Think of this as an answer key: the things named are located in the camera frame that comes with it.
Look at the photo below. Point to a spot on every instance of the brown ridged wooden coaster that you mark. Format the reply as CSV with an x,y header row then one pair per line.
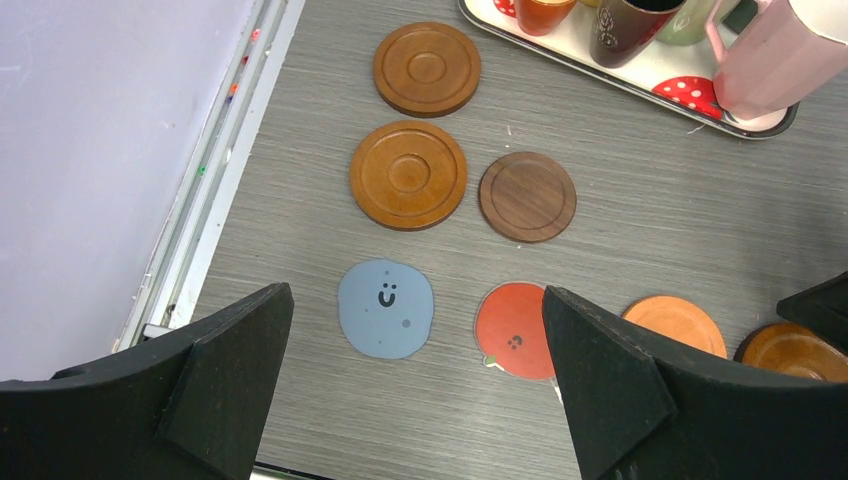
x,y
408,175

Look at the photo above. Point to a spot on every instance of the blue round coaster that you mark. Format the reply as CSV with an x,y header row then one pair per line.
x,y
385,309

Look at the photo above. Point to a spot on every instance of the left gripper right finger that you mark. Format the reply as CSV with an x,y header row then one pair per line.
x,y
640,405

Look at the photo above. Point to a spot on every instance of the light green cup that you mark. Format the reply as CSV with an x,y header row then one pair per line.
x,y
687,26

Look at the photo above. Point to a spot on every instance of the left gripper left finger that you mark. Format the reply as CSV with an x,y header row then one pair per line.
x,y
188,404

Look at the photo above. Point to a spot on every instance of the dark walnut round coaster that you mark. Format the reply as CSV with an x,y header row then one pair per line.
x,y
527,197

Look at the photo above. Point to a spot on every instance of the dark maroon cup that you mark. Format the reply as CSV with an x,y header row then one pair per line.
x,y
622,29

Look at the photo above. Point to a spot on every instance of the red apple smiley coaster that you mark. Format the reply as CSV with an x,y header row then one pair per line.
x,y
510,332

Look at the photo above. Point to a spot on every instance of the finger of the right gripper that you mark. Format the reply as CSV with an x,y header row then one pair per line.
x,y
821,309

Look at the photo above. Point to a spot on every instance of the pink white mug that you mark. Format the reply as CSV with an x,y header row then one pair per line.
x,y
788,51

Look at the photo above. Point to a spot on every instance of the cream serving tray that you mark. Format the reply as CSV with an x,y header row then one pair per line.
x,y
678,78

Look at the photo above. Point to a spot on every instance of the dark brown ridged coaster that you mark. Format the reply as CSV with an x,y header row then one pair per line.
x,y
793,350

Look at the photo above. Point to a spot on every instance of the small orange cup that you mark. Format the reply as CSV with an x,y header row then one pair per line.
x,y
540,17

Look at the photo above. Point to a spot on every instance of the light orange round coaster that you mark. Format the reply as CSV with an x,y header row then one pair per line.
x,y
680,320

